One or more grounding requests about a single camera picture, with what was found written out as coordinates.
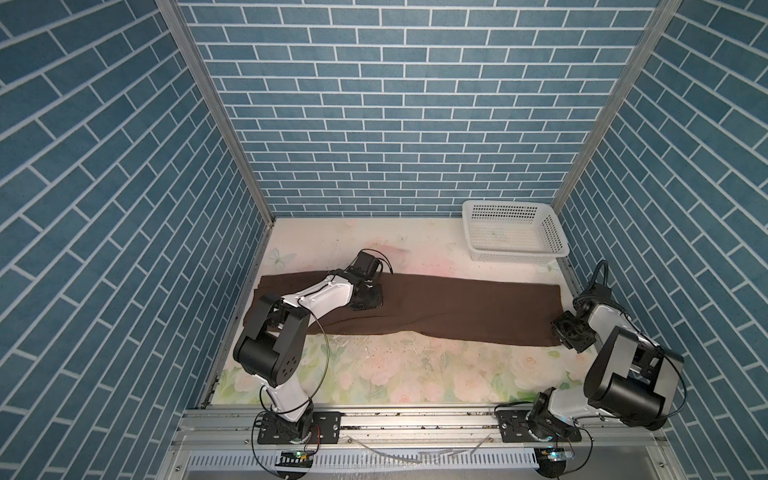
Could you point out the aluminium corner post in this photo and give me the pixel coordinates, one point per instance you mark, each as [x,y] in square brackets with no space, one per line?
[180,31]
[657,24]

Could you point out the aluminium right corner post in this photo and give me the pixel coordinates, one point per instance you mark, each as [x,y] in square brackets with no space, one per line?
[657,24]

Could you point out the aluminium left corner post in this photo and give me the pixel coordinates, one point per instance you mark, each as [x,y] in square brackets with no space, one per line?
[180,31]

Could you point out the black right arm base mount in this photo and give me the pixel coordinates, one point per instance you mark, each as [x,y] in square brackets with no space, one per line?
[522,422]

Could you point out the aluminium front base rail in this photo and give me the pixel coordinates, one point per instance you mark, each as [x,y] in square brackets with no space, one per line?
[607,450]

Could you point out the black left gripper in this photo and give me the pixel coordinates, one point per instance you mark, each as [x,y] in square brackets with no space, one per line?
[377,299]

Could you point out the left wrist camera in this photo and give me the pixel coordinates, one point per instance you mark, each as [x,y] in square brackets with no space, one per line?
[365,265]

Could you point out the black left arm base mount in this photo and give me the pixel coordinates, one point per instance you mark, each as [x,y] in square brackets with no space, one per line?
[312,427]

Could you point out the left green circuit board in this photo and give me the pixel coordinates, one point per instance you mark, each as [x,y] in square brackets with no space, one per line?
[295,460]

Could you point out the aluminium right table edge rail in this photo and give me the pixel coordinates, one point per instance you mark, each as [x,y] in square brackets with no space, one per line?
[570,276]

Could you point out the right green circuit board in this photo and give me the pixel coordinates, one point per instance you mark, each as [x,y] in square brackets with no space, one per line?
[552,462]

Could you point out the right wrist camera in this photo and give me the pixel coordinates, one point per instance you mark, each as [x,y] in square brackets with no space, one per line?
[593,296]

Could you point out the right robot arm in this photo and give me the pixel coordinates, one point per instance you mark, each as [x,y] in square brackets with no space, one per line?
[632,380]

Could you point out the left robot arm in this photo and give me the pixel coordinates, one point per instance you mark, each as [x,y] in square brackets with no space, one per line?
[271,343]

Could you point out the white perforated plastic basket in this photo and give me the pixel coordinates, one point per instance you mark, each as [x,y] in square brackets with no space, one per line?
[513,232]

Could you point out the white slotted cable duct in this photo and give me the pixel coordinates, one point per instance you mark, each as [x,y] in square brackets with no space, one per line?
[366,461]

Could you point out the green circuit board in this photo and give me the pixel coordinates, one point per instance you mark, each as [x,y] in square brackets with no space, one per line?
[295,460]
[552,462]

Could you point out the brown trousers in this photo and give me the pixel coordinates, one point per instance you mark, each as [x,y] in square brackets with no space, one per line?
[517,314]

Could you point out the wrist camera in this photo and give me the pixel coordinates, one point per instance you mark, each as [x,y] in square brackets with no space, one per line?
[593,296]
[365,265]

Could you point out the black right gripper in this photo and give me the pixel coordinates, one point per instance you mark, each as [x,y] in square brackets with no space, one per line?
[559,327]

